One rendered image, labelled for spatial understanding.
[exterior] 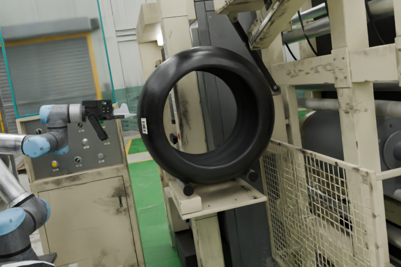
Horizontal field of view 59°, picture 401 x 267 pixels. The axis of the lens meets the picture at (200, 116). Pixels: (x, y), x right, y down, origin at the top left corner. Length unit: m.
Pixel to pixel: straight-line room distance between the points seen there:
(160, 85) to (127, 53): 9.30
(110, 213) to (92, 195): 0.15
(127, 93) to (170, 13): 8.81
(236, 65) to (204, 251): 1.02
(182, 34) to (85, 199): 1.10
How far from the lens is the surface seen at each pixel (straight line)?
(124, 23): 10.78
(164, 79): 1.37
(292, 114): 1.91
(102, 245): 2.30
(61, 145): 1.47
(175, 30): 1.79
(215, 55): 1.42
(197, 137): 1.80
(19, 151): 1.42
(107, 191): 2.19
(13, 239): 1.52
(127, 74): 10.63
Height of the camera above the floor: 1.34
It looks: 6 degrees down
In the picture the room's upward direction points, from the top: 8 degrees counter-clockwise
